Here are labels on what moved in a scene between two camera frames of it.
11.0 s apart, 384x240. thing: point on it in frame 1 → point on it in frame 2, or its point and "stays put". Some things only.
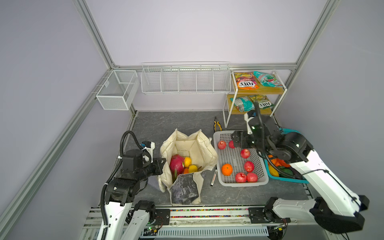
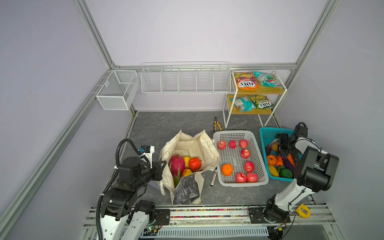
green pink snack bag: x=267 y=79 stays put
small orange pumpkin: x=278 y=162 → x=272 y=160
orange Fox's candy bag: x=246 y=81 stays put
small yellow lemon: x=192 y=168 → x=186 y=172
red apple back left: x=222 y=145 stays put
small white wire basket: x=119 y=91 stays put
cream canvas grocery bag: x=187 y=189 stays put
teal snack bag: x=243 y=104 stays put
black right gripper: x=243 y=135 → x=282 y=152
